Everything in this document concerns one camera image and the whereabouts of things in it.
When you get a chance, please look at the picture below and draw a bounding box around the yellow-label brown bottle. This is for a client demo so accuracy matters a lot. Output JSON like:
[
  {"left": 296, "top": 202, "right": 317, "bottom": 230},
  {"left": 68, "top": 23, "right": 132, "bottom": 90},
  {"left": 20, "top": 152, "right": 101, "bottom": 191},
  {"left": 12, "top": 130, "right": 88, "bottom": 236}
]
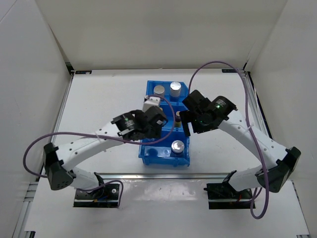
[{"left": 175, "top": 111, "right": 182, "bottom": 128}]

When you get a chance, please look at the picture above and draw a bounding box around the tall blue-label shaker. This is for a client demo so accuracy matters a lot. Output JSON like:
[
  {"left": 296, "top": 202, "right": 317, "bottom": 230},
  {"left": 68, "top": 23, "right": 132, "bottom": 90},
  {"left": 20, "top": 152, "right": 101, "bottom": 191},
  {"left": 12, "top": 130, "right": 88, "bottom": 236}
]
[
  {"left": 169, "top": 81, "right": 182, "bottom": 101},
  {"left": 153, "top": 85, "right": 165, "bottom": 97}
]

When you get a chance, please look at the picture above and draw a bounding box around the short red-label jar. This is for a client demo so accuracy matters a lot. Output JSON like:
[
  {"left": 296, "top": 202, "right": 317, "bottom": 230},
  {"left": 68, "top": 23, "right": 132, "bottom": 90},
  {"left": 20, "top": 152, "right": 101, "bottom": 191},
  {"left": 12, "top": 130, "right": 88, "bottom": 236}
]
[{"left": 171, "top": 140, "right": 185, "bottom": 157}]

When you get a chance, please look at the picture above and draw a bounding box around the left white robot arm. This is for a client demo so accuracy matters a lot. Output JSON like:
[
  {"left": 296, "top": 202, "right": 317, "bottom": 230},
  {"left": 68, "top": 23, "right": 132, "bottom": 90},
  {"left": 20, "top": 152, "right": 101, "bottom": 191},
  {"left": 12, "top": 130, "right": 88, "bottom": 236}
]
[{"left": 44, "top": 106, "right": 168, "bottom": 198}]

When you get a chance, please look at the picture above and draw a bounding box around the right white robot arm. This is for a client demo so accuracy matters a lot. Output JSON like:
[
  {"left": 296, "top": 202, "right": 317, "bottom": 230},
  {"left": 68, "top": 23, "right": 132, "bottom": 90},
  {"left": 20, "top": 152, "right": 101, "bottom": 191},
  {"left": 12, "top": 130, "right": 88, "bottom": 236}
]
[{"left": 180, "top": 90, "right": 301, "bottom": 198}]

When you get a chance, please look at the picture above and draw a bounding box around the blue three-compartment plastic bin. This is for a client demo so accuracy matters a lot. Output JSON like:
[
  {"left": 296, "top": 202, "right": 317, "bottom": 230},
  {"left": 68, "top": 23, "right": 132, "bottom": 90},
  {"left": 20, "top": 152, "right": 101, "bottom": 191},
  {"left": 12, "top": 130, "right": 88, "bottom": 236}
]
[{"left": 139, "top": 80, "right": 190, "bottom": 167}]

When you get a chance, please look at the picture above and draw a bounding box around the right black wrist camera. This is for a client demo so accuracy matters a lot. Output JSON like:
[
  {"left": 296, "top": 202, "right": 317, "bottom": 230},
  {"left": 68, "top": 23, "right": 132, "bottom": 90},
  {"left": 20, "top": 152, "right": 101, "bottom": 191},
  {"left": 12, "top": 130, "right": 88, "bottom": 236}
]
[{"left": 182, "top": 90, "right": 211, "bottom": 114}]

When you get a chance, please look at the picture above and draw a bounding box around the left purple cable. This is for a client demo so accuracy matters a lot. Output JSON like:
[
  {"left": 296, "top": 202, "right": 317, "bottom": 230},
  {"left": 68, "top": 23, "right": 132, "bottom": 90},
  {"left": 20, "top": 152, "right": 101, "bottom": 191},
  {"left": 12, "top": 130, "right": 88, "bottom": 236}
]
[{"left": 23, "top": 95, "right": 175, "bottom": 208}]

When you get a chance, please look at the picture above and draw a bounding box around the purple cable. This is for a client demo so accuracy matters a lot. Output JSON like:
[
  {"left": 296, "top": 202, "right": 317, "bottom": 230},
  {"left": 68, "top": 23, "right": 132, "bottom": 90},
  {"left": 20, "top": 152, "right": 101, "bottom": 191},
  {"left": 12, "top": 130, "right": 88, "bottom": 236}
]
[
  {"left": 188, "top": 61, "right": 270, "bottom": 220},
  {"left": 23, "top": 95, "right": 175, "bottom": 208}
]

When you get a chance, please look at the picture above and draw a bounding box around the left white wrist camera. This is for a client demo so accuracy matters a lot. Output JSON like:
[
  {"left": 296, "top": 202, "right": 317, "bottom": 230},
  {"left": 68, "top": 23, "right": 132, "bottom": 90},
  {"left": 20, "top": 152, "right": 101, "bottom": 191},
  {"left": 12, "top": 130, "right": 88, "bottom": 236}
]
[{"left": 142, "top": 95, "right": 160, "bottom": 112}]

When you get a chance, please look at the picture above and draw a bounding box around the front aluminium rail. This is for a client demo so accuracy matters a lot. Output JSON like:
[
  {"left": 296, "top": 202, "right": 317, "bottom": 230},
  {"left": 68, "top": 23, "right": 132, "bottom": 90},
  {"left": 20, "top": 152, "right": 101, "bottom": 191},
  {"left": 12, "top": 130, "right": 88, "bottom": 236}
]
[{"left": 100, "top": 173, "right": 228, "bottom": 179}]

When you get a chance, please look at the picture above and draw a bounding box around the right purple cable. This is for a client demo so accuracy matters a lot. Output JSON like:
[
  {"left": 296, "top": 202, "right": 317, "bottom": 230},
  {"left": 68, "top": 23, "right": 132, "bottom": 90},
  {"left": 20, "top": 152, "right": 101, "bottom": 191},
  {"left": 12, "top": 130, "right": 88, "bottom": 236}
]
[{"left": 188, "top": 61, "right": 270, "bottom": 220}]

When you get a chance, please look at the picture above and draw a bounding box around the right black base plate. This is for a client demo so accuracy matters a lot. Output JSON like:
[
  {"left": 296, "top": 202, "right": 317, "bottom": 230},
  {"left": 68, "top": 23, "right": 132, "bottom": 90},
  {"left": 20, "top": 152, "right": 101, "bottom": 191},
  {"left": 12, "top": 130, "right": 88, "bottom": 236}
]
[{"left": 204, "top": 183, "right": 253, "bottom": 210}]

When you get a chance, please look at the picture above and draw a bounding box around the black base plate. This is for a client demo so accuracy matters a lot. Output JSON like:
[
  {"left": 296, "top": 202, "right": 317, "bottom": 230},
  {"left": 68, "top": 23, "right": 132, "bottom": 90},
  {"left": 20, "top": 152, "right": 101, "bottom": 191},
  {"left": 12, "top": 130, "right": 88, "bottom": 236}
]
[
  {"left": 204, "top": 183, "right": 253, "bottom": 210},
  {"left": 73, "top": 180, "right": 123, "bottom": 208}
]

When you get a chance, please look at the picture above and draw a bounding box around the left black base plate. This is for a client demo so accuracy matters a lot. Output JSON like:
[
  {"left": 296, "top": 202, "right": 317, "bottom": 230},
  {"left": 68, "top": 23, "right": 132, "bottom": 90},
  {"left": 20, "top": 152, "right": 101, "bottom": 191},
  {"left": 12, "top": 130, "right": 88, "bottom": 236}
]
[{"left": 73, "top": 180, "right": 123, "bottom": 208}]

